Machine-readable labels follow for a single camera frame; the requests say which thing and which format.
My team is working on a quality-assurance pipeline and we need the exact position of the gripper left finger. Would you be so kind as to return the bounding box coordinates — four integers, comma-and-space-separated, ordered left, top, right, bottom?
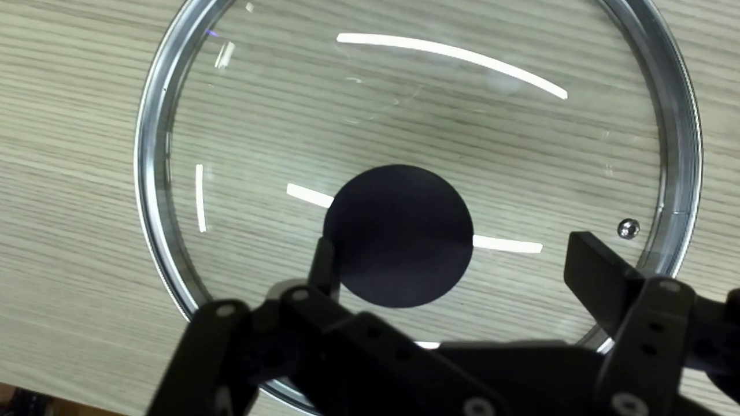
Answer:
146, 236, 509, 416

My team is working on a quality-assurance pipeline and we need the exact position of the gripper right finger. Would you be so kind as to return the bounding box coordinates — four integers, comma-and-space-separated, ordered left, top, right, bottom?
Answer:
564, 231, 740, 416

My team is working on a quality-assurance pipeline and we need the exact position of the glass pot lid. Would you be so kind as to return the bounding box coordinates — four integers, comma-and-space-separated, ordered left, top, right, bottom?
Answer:
134, 0, 704, 415

